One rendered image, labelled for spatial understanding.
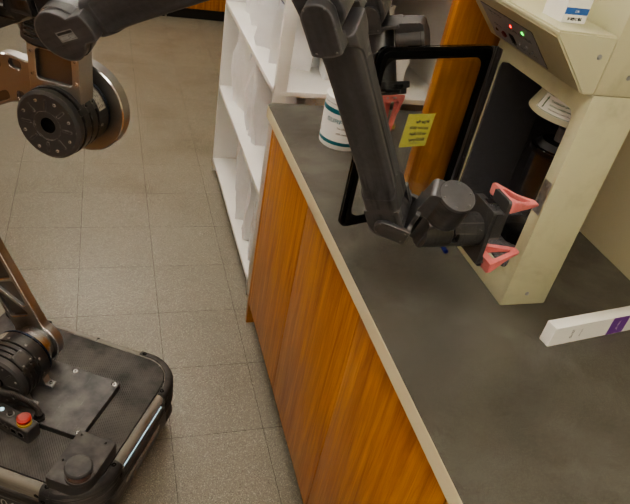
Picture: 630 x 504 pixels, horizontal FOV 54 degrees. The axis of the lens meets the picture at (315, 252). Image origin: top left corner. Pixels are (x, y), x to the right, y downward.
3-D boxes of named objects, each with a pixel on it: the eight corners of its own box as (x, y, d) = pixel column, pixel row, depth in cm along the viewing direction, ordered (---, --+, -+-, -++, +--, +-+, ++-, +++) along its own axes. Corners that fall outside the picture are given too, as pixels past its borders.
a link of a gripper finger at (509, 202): (552, 202, 100) (502, 202, 97) (537, 239, 104) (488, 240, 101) (530, 181, 105) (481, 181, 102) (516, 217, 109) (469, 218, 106)
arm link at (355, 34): (317, -45, 75) (288, 6, 69) (362, -50, 73) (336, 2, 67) (384, 199, 107) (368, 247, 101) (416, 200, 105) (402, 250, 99)
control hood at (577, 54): (500, 33, 130) (517, -17, 124) (594, 96, 105) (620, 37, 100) (452, 28, 127) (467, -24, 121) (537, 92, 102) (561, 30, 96)
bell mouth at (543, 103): (582, 99, 134) (593, 74, 131) (636, 136, 121) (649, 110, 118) (512, 94, 129) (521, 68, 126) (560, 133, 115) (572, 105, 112)
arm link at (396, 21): (369, -11, 127) (359, 8, 122) (425, -18, 123) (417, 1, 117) (379, 44, 135) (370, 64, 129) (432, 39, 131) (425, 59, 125)
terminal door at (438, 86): (441, 207, 152) (495, 45, 130) (338, 227, 137) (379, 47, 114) (439, 205, 153) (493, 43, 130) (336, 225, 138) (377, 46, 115)
